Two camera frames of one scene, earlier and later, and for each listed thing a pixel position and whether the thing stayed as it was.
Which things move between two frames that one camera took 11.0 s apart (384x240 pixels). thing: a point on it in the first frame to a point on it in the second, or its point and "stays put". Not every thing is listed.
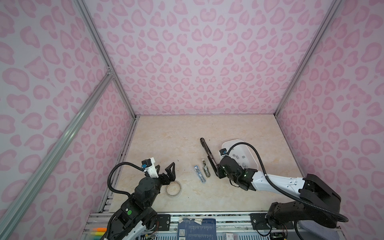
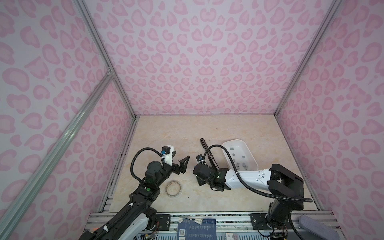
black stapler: [214, 165] stays put
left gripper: [171, 175] to [182, 168]
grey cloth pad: [324, 233] stays put
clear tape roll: [174, 189] stays put
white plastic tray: [242, 153] stays put
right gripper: [220, 168] to [199, 182]
